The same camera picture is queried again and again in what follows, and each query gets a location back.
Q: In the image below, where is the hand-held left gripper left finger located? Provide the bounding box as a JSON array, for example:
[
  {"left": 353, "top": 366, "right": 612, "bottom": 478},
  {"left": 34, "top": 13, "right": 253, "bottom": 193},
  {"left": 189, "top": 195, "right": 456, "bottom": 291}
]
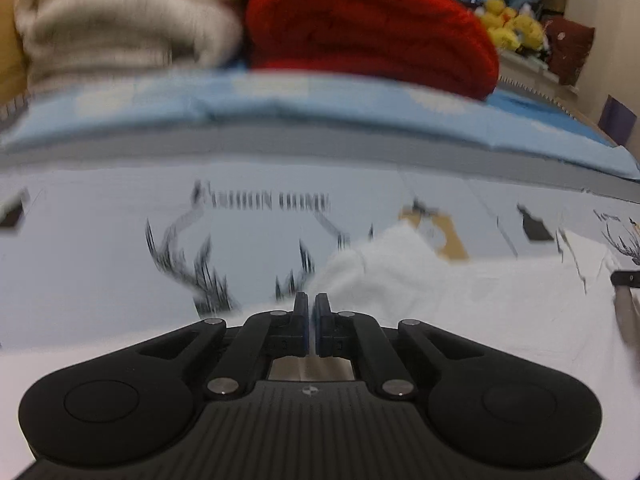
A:
[{"left": 134, "top": 291, "right": 312, "bottom": 401}]

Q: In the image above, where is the cream folded blanket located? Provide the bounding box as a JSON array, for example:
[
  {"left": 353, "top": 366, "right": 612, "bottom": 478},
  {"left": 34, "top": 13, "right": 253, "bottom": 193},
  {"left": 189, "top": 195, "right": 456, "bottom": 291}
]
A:
[{"left": 14, "top": 0, "right": 261, "bottom": 93}]

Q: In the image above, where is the white window sill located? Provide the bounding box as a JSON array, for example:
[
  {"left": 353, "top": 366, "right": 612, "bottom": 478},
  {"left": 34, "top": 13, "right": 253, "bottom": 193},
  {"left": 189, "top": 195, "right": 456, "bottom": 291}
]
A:
[{"left": 497, "top": 50, "right": 578, "bottom": 95}]

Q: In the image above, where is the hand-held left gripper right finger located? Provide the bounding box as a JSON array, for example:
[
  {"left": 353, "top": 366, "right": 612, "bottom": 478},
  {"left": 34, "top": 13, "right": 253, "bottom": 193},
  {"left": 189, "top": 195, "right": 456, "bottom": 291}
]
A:
[{"left": 313, "top": 293, "right": 495, "bottom": 401}]

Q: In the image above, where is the deer printed bed sheet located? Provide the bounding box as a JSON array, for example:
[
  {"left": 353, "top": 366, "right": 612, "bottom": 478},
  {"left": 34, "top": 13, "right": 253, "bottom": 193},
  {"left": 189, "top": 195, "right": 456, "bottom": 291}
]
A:
[{"left": 0, "top": 160, "right": 640, "bottom": 352}]

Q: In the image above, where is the dark red plush toy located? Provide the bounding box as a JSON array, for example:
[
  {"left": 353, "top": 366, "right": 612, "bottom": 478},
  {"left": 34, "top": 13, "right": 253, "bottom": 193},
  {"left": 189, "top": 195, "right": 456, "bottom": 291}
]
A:
[{"left": 544, "top": 16, "right": 597, "bottom": 86}]

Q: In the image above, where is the blue cloud print sheet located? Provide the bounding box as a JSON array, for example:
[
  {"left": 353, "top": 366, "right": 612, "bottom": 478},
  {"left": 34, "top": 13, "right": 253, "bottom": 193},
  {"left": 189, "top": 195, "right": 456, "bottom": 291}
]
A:
[{"left": 0, "top": 69, "right": 640, "bottom": 182}]

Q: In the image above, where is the red folded blanket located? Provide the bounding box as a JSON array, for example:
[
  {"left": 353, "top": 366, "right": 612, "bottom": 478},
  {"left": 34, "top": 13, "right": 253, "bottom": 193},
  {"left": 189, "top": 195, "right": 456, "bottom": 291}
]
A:
[{"left": 244, "top": 0, "right": 501, "bottom": 101}]

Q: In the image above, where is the wooden bed frame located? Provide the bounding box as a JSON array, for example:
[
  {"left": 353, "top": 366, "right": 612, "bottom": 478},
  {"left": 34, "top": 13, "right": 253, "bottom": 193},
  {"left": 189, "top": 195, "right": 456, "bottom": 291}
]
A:
[{"left": 0, "top": 0, "right": 31, "bottom": 111}]

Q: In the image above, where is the yellow plush toy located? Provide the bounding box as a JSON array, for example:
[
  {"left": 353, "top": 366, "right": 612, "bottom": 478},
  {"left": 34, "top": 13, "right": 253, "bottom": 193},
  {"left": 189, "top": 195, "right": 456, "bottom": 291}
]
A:
[
  {"left": 481, "top": 0, "right": 517, "bottom": 18},
  {"left": 512, "top": 14, "right": 546, "bottom": 51},
  {"left": 487, "top": 26, "right": 522, "bottom": 52}
]

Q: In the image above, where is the purple bag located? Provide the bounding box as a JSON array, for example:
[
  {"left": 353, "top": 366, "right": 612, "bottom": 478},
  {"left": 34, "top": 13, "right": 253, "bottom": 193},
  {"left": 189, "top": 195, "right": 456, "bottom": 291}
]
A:
[{"left": 599, "top": 94, "right": 638, "bottom": 147}]

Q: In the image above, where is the white small garment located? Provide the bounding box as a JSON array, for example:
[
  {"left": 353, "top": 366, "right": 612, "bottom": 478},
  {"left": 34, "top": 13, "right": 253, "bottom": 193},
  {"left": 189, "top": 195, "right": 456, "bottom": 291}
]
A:
[{"left": 0, "top": 223, "right": 640, "bottom": 478}]

